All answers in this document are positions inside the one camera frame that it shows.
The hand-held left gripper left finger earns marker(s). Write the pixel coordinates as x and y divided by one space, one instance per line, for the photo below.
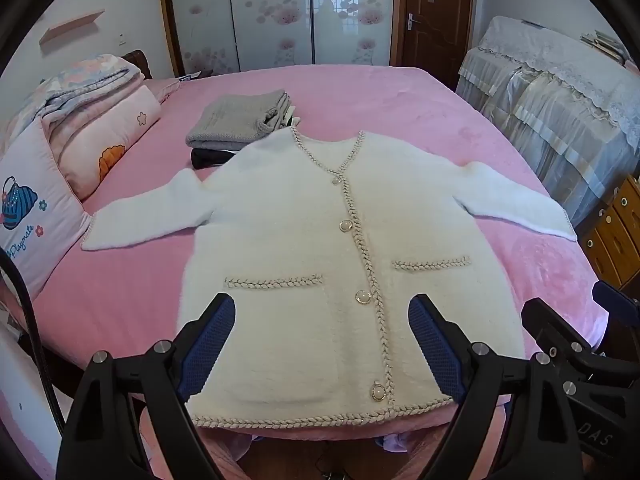
212 340

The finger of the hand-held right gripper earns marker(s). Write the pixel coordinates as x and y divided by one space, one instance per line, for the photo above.
555 325
617 299

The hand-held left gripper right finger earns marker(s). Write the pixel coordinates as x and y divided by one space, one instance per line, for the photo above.
435 345

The white fluffy cardigan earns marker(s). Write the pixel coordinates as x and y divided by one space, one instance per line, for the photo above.
280 220

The wooden drawer cabinet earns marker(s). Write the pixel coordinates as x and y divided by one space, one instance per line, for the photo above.
607 240

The black folded garment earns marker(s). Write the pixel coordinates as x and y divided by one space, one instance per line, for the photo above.
207 158

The lace-covered furniture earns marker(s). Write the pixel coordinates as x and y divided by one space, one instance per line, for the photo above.
550 105

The grey folded sweater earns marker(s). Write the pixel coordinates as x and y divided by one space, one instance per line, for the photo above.
230 115

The pink pillow with bag print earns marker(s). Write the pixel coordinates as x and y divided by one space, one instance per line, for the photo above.
35 200

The beige folded garment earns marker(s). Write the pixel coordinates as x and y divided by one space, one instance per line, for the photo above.
280 120

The pink bed blanket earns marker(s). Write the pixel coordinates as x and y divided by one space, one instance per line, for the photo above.
425 110

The pink quilt with flower print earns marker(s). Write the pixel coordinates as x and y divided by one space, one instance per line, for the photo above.
100 130

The stack of books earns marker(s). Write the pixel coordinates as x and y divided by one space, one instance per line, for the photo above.
602 42

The small printed packet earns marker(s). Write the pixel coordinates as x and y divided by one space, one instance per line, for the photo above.
191 77

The dark wooden headboard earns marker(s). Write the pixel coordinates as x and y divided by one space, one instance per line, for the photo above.
137 62

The floral folded quilt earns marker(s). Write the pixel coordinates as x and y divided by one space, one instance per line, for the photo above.
85 77

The brown wooden door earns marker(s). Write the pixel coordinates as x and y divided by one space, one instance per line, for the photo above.
440 20

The wardrobe with floral sliding doors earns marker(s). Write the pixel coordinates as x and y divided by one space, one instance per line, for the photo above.
270 10

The pink wall shelf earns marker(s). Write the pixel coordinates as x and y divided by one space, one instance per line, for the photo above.
70 25

